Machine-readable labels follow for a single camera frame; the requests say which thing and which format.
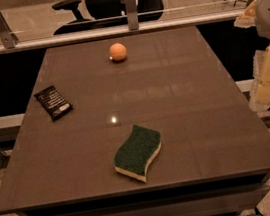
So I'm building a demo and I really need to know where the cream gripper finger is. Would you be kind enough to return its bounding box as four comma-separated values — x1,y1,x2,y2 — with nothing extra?
249,44,270,112
234,0,257,29

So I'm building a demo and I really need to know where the green and yellow sponge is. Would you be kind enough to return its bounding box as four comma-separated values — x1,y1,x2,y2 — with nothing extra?
114,125,162,183

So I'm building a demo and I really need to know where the orange fruit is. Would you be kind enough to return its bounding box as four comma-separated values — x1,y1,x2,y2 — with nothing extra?
109,43,127,62

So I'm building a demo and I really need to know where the black office chair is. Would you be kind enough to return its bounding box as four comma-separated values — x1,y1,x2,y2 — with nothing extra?
52,0,164,35

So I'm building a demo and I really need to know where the black snack packet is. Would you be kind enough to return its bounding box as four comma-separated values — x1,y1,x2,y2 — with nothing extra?
34,85,73,121

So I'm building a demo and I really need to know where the middle metal railing post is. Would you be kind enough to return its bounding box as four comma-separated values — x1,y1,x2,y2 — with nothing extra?
125,0,139,31

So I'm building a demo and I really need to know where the left metal railing post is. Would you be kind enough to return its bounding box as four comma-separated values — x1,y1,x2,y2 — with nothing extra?
0,11,19,49

